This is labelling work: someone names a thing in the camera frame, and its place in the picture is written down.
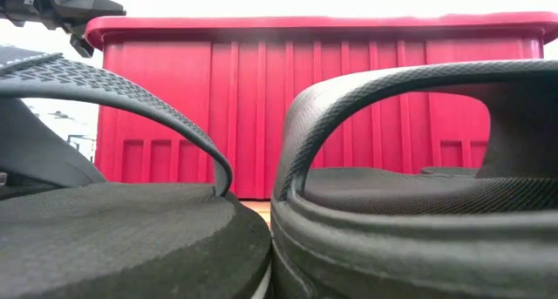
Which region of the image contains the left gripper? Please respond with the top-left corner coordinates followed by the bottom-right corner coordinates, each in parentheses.
top-left (0, 0), bottom-right (127, 58)

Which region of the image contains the black flip-flop sandal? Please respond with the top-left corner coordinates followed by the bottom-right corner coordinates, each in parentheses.
top-left (0, 44), bottom-right (274, 299)

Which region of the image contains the black slide sandal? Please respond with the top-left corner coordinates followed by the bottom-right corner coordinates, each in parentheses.
top-left (269, 58), bottom-right (558, 299)

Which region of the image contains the red plastic bin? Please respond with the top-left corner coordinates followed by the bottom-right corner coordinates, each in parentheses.
top-left (85, 10), bottom-right (558, 200)

